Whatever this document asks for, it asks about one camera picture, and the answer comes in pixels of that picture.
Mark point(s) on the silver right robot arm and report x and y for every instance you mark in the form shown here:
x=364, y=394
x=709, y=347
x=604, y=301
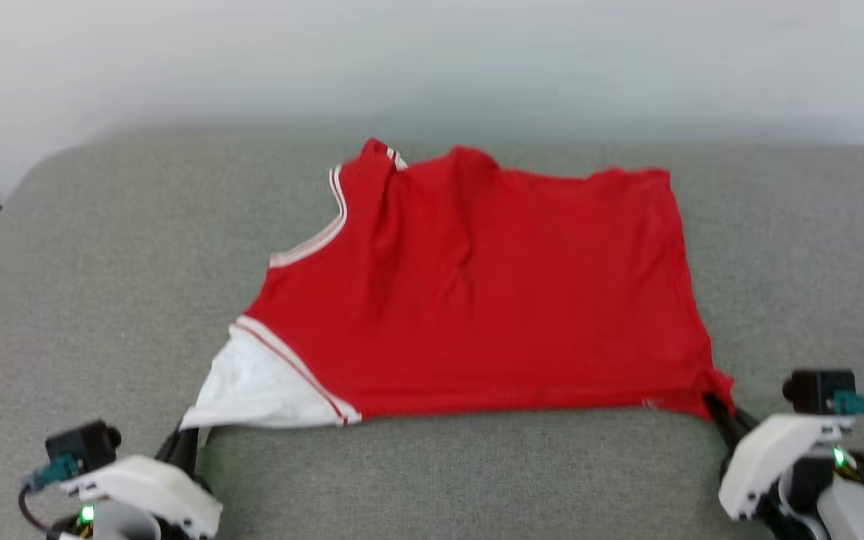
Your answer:
x=859, y=502

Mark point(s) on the teal camera plug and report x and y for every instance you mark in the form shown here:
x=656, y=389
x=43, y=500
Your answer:
x=859, y=405
x=53, y=472

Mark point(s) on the red and white sports jersey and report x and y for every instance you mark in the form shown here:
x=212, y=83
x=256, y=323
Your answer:
x=492, y=292

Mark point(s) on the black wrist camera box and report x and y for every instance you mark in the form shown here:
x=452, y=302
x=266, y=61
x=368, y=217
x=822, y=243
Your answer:
x=814, y=391
x=83, y=446

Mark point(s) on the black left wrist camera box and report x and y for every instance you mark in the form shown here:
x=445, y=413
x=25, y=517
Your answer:
x=83, y=446

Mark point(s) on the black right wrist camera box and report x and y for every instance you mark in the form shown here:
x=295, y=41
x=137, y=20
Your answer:
x=814, y=391

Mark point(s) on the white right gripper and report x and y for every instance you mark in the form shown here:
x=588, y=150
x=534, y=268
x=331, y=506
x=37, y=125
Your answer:
x=769, y=454

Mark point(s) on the teal right camera plug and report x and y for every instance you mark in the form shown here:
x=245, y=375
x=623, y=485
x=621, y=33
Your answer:
x=859, y=405

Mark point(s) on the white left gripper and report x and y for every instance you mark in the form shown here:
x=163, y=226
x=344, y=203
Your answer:
x=151, y=487

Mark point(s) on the grey fabric sofa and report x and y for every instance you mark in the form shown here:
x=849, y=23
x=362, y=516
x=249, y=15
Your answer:
x=432, y=480

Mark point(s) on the teal left camera plug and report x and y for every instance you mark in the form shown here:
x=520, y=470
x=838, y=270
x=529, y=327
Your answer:
x=53, y=472

